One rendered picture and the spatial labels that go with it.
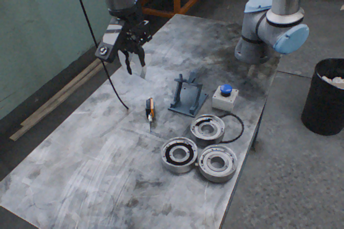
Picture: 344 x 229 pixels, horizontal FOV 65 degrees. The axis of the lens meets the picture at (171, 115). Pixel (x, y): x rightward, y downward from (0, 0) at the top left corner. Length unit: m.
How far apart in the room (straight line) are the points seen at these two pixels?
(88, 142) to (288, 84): 1.89
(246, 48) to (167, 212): 0.72
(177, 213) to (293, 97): 1.77
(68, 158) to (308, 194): 1.35
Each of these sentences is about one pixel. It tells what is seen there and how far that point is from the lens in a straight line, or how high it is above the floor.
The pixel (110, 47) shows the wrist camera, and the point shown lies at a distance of 0.70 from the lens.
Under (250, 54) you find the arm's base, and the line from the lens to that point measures 1.15.
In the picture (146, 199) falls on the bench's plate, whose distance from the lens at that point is 0.73.
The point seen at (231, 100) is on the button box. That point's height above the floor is 0.85.
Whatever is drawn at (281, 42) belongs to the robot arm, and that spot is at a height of 0.97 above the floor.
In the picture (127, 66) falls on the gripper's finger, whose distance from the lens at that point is 0.81.
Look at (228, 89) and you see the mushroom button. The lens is 0.90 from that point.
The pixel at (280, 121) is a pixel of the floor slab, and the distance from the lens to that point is 2.10.
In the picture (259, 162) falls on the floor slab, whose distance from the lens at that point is 1.82.
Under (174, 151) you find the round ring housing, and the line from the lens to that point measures 0.79.
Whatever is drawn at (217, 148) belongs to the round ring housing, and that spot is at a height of 0.83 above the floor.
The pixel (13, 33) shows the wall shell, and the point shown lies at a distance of 2.23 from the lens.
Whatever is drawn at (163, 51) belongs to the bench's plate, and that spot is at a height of 0.80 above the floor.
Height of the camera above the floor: 1.44
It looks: 45 degrees down
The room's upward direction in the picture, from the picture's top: 4 degrees counter-clockwise
